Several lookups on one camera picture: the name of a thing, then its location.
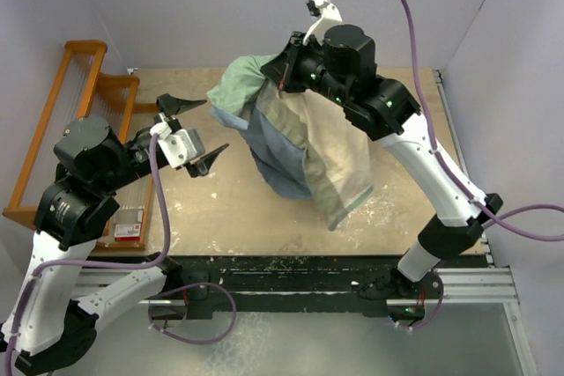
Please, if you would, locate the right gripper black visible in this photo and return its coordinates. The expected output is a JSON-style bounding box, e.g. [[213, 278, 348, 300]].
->
[[263, 30, 353, 107]]

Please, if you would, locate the patchwork green beige pillowcase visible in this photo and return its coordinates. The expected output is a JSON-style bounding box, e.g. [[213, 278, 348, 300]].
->
[[207, 55, 374, 231]]

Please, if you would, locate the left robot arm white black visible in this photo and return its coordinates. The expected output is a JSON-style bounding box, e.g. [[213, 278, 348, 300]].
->
[[1, 94, 218, 375]]

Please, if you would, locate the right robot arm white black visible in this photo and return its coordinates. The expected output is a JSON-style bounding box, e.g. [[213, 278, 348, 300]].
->
[[261, 25, 503, 298]]

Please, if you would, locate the red white small box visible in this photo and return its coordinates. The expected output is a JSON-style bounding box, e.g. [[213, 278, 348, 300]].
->
[[114, 223, 142, 242]]

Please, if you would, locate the orange wooden rack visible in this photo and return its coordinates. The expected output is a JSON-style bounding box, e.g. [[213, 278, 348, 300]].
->
[[3, 40, 159, 254]]

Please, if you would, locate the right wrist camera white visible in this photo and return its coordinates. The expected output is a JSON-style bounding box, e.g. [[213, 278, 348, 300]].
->
[[302, 0, 343, 45]]

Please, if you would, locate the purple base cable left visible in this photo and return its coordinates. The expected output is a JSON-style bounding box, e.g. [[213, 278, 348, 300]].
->
[[149, 281, 239, 345]]

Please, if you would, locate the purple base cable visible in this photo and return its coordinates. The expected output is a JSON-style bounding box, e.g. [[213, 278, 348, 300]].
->
[[149, 281, 239, 345], [387, 274, 445, 333]]

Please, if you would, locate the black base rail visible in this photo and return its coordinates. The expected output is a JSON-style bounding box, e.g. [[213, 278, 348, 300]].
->
[[148, 255, 444, 321]]

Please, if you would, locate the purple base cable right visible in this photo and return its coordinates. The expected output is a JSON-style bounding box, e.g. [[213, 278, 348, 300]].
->
[[387, 274, 445, 333]]

